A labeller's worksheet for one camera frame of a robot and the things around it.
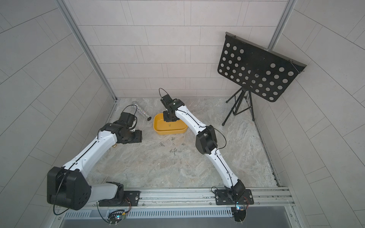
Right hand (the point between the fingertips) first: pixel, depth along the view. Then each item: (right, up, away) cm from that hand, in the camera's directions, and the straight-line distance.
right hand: (168, 118), depth 97 cm
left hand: (-15, -10, -13) cm, 22 cm away
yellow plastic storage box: (-5, -6, +3) cm, 9 cm away
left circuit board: (-21, -45, -29) cm, 58 cm away
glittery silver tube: (-28, +9, +12) cm, 32 cm away
